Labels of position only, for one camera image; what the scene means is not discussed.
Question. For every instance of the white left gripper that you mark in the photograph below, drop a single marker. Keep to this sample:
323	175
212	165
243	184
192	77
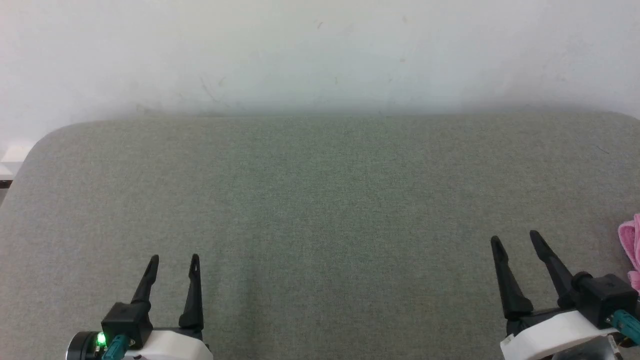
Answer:
172	346

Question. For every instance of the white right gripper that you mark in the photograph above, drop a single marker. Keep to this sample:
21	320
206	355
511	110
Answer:
550	335

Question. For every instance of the pink garment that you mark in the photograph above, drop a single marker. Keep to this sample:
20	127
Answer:
632	245

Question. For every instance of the grey-green fabric sofa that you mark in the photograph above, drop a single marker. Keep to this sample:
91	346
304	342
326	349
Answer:
320	225

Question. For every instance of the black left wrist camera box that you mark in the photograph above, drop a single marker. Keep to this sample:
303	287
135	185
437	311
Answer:
125	322

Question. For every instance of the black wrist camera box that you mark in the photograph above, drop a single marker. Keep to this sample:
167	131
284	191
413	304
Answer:
125	322
602	297

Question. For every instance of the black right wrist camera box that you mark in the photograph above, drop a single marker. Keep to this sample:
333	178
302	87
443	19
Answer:
602	297

